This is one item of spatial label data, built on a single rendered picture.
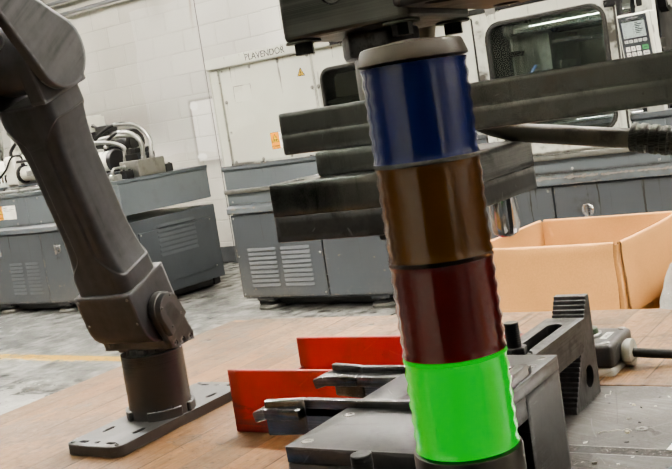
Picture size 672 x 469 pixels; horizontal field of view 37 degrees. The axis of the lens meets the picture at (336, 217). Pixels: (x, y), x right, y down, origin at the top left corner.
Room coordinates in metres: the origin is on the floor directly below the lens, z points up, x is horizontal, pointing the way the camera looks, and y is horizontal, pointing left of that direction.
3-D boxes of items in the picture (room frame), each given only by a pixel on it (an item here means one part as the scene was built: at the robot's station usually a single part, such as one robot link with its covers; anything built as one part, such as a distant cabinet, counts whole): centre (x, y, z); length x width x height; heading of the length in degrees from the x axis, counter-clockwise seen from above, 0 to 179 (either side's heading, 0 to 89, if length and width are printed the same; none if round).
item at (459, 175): (0.36, -0.03, 1.14); 0.04 x 0.04 x 0.03
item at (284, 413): (0.68, 0.04, 0.98); 0.07 x 0.02 x 0.01; 57
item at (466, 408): (0.36, -0.03, 1.07); 0.04 x 0.04 x 0.03
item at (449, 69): (0.36, -0.03, 1.17); 0.04 x 0.04 x 0.03
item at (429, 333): (0.36, -0.03, 1.10); 0.04 x 0.04 x 0.03
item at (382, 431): (0.65, -0.04, 0.98); 0.20 x 0.10 x 0.01; 147
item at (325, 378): (0.74, 0.00, 0.98); 0.07 x 0.02 x 0.01; 57
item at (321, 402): (0.64, -0.02, 0.98); 0.13 x 0.01 x 0.03; 57
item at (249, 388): (0.91, -0.02, 0.93); 0.25 x 0.12 x 0.06; 57
